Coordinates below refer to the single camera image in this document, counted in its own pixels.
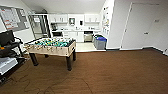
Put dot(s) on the grey bin green lid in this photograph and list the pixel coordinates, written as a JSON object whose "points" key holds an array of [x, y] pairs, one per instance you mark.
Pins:
{"points": [[94, 40]]}

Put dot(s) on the white under-sink cabinet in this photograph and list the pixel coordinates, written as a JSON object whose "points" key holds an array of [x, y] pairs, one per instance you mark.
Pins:
{"points": [[76, 36]]}

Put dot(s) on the grey bin blue lid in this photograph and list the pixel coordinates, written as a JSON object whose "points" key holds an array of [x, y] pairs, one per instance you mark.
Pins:
{"points": [[101, 44]]}

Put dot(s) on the black built-in microwave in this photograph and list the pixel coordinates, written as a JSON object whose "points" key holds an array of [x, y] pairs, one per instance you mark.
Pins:
{"points": [[57, 34]]}

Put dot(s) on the wooden foosball table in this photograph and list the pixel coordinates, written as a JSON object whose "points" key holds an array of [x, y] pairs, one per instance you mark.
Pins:
{"points": [[50, 50]]}

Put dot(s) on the black wheeled cart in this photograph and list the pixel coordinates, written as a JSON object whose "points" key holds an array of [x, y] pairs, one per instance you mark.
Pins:
{"points": [[10, 55]]}

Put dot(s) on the black monitor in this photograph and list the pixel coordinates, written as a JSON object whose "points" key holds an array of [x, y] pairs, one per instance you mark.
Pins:
{"points": [[6, 37]]}

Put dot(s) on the white box on cart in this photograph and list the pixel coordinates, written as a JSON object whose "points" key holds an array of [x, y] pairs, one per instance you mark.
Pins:
{"points": [[7, 65]]}

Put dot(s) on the white double door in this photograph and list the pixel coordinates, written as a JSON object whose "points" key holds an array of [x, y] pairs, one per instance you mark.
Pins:
{"points": [[165, 43]]}

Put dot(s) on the white wall cabinet three doors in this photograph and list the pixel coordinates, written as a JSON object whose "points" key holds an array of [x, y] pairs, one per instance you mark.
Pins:
{"points": [[92, 18]]}

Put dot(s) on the colourful wall poster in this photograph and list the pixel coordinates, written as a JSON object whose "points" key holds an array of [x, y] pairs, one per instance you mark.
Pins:
{"points": [[106, 18]]}

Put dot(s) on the grey framed wall picture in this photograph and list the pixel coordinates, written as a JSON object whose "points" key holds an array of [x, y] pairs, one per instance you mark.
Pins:
{"points": [[15, 19]]}

